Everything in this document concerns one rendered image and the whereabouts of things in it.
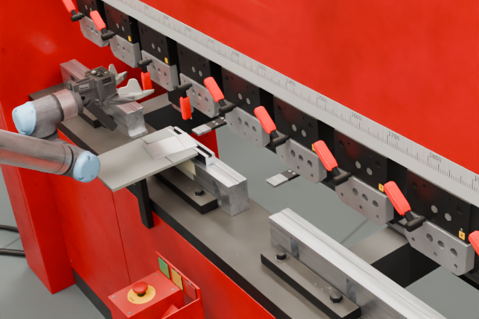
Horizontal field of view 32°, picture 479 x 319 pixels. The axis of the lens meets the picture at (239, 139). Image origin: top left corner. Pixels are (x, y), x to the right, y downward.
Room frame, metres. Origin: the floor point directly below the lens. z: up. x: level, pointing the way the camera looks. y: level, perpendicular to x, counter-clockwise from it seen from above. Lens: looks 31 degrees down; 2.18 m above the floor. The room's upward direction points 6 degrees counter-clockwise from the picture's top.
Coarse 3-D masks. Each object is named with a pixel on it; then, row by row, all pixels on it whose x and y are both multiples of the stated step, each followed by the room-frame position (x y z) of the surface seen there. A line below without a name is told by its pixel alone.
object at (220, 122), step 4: (224, 116) 2.14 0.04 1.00; (212, 120) 2.12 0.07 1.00; (216, 120) 2.12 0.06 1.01; (220, 120) 2.11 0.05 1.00; (224, 120) 2.11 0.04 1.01; (204, 124) 2.10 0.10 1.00; (208, 124) 2.10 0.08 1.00; (212, 124) 2.10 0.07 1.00; (216, 124) 2.09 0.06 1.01; (220, 124) 2.09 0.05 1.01; (224, 124) 2.10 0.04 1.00; (196, 128) 2.08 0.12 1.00; (200, 128) 2.08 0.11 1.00; (204, 128) 2.08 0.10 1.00; (208, 128) 2.08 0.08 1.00; (212, 128) 2.08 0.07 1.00; (216, 128) 2.08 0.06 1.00; (196, 132) 2.06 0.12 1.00; (200, 132) 2.06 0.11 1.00; (204, 132) 2.06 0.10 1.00
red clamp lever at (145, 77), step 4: (144, 60) 2.05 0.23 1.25; (148, 60) 2.05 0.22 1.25; (152, 60) 2.06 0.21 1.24; (140, 64) 2.03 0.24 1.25; (144, 64) 2.04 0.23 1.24; (148, 64) 2.05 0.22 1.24; (144, 68) 2.04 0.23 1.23; (144, 72) 2.04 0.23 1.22; (148, 72) 2.05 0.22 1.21; (144, 76) 2.04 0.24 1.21; (148, 76) 2.04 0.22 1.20; (144, 80) 2.04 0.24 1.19; (148, 80) 2.04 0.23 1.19; (144, 84) 2.04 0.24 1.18; (148, 84) 2.04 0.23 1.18; (144, 88) 2.04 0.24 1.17; (148, 88) 2.04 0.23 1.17; (152, 88) 2.05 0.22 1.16
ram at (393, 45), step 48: (144, 0) 2.06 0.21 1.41; (192, 0) 1.85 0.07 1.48; (240, 0) 1.68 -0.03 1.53; (288, 0) 1.54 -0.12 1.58; (336, 0) 1.42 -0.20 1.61; (384, 0) 1.31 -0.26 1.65; (432, 0) 1.22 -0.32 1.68; (192, 48) 1.88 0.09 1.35; (240, 48) 1.70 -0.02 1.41; (288, 48) 1.55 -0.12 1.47; (336, 48) 1.42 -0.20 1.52; (384, 48) 1.31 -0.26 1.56; (432, 48) 1.22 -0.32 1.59; (288, 96) 1.56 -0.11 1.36; (336, 96) 1.42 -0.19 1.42; (384, 96) 1.31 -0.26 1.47; (432, 96) 1.22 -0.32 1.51; (384, 144) 1.31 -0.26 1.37; (432, 144) 1.21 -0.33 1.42
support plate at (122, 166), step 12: (156, 132) 2.09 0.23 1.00; (168, 132) 2.08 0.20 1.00; (132, 144) 2.04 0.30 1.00; (108, 156) 1.99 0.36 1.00; (120, 156) 1.98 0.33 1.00; (132, 156) 1.98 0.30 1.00; (144, 156) 1.97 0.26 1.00; (168, 156) 1.96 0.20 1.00; (180, 156) 1.95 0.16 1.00; (192, 156) 1.95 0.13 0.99; (108, 168) 1.93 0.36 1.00; (120, 168) 1.92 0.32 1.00; (132, 168) 1.91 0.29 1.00; (144, 168) 1.91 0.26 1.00; (156, 168) 1.90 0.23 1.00; (108, 180) 1.86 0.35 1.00; (120, 180) 1.86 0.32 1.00; (132, 180) 1.85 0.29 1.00
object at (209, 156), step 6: (180, 132) 2.08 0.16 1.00; (192, 138) 2.04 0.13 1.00; (198, 144) 2.00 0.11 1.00; (198, 150) 1.97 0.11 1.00; (204, 150) 1.98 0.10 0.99; (210, 150) 1.96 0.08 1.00; (198, 156) 1.96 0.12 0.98; (204, 156) 1.94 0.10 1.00; (210, 156) 1.95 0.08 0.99; (204, 162) 1.94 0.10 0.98; (210, 162) 1.94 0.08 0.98
